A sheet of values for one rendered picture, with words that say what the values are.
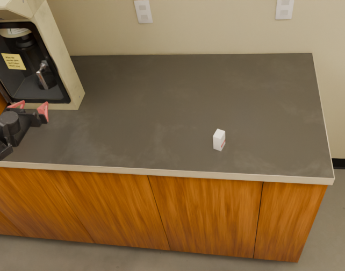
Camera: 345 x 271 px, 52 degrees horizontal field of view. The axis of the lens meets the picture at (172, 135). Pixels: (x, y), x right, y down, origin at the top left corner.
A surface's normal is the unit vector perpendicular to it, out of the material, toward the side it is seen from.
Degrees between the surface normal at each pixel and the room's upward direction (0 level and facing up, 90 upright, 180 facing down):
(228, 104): 0
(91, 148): 0
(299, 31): 90
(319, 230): 0
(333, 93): 90
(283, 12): 90
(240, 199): 90
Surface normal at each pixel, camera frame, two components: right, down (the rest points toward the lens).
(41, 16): 0.98, 0.04
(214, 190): -0.14, 0.76
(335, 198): -0.12, -0.65
